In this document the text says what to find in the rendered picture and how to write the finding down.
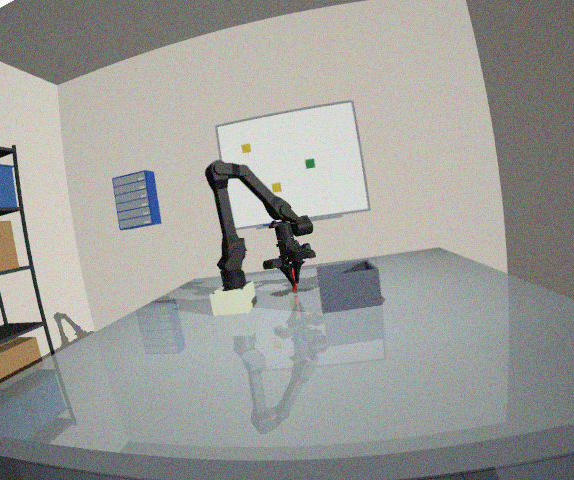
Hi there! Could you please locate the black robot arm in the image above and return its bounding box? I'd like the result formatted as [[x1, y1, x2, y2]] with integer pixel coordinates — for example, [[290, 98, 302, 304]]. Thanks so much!
[[205, 160, 313, 291]]

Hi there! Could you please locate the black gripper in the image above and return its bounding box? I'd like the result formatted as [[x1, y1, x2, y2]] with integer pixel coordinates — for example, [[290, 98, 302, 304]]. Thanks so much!
[[263, 238, 316, 285]]

